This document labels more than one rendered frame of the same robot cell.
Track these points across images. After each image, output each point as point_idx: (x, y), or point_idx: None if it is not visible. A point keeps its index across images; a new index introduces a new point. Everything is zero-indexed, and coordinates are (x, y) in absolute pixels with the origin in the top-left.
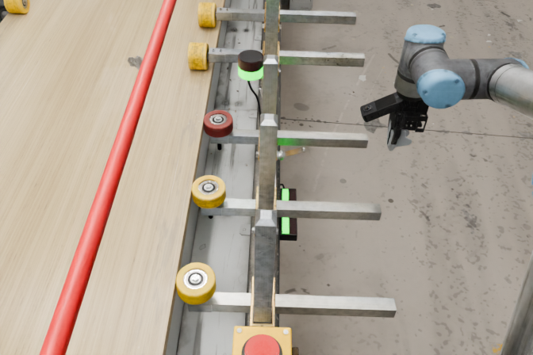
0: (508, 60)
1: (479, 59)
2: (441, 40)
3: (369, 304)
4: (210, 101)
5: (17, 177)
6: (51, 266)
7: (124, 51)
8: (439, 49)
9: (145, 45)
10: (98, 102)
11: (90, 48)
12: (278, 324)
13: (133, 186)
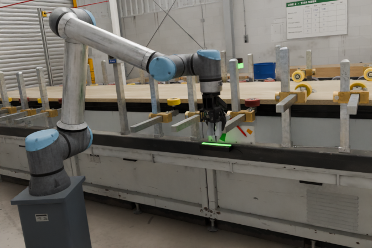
0: (164, 56)
1: (174, 55)
2: (197, 51)
3: (138, 124)
4: (319, 134)
5: (240, 88)
6: (198, 92)
7: (325, 90)
8: (192, 53)
9: (330, 92)
10: (279, 90)
11: (328, 87)
12: (164, 139)
13: (222, 94)
